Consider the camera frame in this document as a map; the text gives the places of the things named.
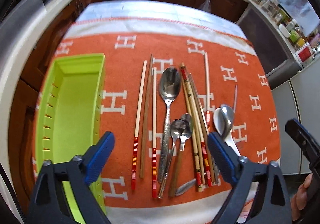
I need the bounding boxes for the white ceramic soup spoon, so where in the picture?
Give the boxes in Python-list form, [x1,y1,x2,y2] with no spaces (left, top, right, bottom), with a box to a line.
[213,107,240,156]

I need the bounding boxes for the small steel teaspoon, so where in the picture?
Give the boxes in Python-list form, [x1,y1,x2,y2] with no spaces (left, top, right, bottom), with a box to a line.
[157,119,185,199]

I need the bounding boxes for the cream chopstick red striped end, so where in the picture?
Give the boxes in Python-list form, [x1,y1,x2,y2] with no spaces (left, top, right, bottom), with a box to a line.
[131,60,147,190]

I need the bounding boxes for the bamboo chopstick red tip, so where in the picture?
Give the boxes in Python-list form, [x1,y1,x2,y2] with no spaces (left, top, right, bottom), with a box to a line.
[180,63,207,186]

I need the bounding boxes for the dark brown wooden chopstick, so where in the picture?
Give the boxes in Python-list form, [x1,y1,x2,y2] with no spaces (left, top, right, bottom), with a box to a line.
[139,54,153,179]

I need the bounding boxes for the large steel tablespoon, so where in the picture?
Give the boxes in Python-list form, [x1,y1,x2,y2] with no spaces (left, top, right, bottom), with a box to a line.
[157,67,181,183]

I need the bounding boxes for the wooden handled steel spoon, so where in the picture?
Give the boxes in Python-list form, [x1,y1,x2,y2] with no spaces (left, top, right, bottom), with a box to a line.
[169,113,193,197]

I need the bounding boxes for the steel drinking straw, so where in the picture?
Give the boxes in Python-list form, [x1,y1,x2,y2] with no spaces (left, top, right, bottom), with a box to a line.
[233,84,238,113]

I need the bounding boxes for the person right hand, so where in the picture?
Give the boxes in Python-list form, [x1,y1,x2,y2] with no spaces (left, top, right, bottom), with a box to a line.
[290,173,313,221]

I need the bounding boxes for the steel dishwasher front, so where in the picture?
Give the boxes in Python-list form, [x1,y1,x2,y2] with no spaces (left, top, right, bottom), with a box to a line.
[237,4,302,90]

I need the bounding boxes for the green plastic utensil tray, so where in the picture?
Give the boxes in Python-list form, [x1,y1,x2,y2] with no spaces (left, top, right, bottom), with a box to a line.
[34,53,106,223]

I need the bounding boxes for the orange H-pattern blanket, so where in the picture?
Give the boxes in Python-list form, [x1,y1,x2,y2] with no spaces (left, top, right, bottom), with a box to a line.
[50,16,280,223]

